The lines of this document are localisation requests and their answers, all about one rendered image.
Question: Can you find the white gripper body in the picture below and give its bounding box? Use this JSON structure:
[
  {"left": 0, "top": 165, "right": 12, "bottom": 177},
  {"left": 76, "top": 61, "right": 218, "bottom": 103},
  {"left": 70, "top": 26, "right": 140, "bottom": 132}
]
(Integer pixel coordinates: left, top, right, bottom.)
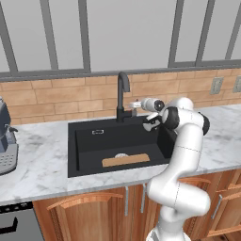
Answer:
[{"left": 128, "top": 99, "right": 143, "bottom": 110}]

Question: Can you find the silver cupboard door handle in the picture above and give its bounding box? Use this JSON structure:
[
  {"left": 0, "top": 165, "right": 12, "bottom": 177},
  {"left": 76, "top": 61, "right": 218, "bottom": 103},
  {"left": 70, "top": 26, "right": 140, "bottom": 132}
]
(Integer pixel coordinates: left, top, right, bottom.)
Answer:
[
  {"left": 140, "top": 183, "right": 148, "bottom": 215},
  {"left": 124, "top": 185, "right": 130, "bottom": 217},
  {"left": 211, "top": 194, "right": 223, "bottom": 220}
]

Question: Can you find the grey wall outlet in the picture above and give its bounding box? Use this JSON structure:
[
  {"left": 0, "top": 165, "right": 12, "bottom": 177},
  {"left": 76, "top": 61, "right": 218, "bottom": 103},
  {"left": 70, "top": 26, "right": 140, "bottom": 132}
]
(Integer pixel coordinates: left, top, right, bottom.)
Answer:
[
  {"left": 209, "top": 76, "right": 225, "bottom": 95},
  {"left": 232, "top": 75, "right": 241, "bottom": 94}
]

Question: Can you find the black sink faucet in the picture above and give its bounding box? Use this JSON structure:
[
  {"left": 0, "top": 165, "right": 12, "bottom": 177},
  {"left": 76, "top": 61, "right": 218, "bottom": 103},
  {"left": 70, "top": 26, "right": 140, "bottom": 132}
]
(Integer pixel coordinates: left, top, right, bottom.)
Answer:
[{"left": 115, "top": 71, "right": 137, "bottom": 123}]

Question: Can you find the grey coffee machine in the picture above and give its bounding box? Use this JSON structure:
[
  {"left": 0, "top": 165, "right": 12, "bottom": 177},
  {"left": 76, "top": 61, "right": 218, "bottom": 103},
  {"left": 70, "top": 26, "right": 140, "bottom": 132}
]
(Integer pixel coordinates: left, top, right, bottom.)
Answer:
[{"left": 0, "top": 96, "right": 20, "bottom": 176}]

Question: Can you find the wooden cutting board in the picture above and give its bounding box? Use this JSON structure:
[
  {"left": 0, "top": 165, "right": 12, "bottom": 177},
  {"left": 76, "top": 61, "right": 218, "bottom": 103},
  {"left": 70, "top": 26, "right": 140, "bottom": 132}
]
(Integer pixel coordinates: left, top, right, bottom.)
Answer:
[{"left": 101, "top": 153, "right": 151, "bottom": 169}]

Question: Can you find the grey dishwasher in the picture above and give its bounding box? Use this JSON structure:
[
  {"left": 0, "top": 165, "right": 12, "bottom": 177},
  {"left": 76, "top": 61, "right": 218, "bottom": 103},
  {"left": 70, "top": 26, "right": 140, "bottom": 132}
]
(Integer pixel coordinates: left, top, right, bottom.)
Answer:
[{"left": 0, "top": 201, "right": 40, "bottom": 241}]

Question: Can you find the black sink basin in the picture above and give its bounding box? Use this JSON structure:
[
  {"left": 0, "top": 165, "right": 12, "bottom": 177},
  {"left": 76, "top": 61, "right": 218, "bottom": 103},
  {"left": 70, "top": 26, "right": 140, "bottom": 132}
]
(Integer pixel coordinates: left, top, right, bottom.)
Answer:
[{"left": 67, "top": 116, "right": 177, "bottom": 179}]

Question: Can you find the grey framed window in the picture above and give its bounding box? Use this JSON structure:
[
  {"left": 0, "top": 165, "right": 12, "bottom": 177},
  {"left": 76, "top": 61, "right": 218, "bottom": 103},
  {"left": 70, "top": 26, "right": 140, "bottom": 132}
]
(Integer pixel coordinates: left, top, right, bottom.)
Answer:
[{"left": 0, "top": 0, "right": 241, "bottom": 83}]

